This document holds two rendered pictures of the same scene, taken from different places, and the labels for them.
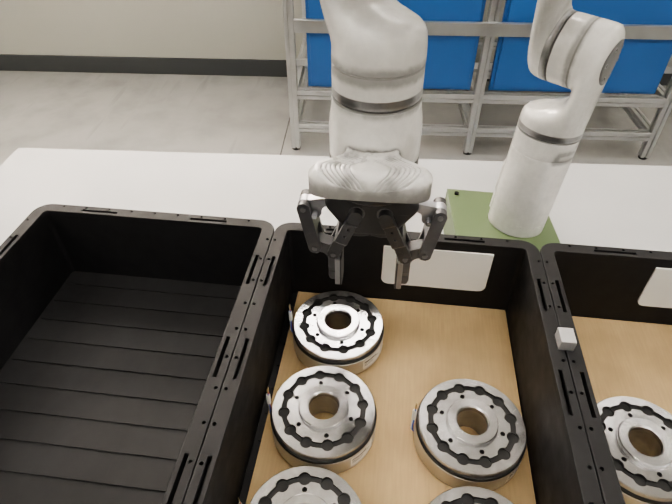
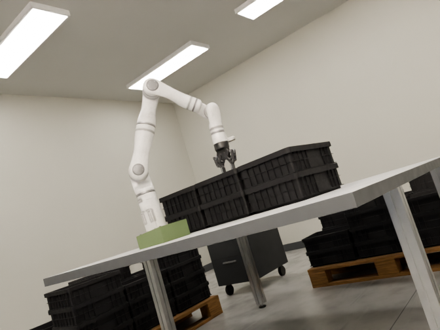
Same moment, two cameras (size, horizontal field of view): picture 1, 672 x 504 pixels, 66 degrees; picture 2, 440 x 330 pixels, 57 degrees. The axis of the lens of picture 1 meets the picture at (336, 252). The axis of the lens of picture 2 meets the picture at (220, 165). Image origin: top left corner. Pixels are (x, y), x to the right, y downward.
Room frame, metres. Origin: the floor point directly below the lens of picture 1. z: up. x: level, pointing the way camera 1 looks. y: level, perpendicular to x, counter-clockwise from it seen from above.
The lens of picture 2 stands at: (2.06, 1.05, 0.74)
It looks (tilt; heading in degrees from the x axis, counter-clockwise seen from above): 7 degrees up; 214
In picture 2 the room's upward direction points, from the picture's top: 17 degrees counter-clockwise
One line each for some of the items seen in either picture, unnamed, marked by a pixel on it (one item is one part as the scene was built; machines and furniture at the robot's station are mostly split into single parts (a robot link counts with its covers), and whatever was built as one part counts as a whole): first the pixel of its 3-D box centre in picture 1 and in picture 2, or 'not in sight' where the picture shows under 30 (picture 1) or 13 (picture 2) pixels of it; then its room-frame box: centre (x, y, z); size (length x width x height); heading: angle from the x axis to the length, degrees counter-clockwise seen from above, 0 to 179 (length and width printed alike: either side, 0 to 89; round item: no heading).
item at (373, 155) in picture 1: (374, 128); (221, 137); (0.36, -0.03, 1.12); 0.11 x 0.09 x 0.06; 173
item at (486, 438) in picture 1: (472, 422); not in sight; (0.26, -0.13, 0.86); 0.05 x 0.05 x 0.01
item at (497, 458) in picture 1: (471, 424); not in sight; (0.26, -0.13, 0.86); 0.10 x 0.10 x 0.01
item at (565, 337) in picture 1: (565, 338); not in sight; (0.30, -0.21, 0.94); 0.02 x 0.01 x 0.01; 173
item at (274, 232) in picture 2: not in sight; (243, 239); (-1.30, -1.20, 0.45); 0.62 x 0.45 x 0.90; 177
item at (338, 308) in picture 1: (338, 321); not in sight; (0.39, 0.00, 0.86); 0.05 x 0.05 x 0.01
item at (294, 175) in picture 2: not in sight; (295, 188); (0.31, 0.24, 0.76); 0.40 x 0.30 x 0.12; 173
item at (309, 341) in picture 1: (338, 323); not in sight; (0.39, 0.00, 0.86); 0.10 x 0.10 x 0.01
